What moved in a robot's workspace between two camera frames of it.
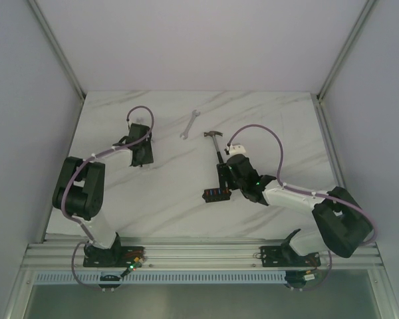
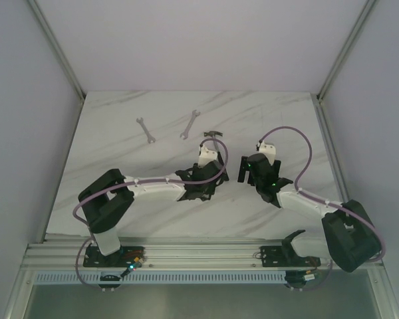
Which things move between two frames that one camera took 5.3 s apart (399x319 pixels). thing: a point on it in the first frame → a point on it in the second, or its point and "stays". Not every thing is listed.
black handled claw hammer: (213, 133) stays
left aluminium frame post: (53, 38) stays
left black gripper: (141, 157) → (216, 169)
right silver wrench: (185, 131) stays
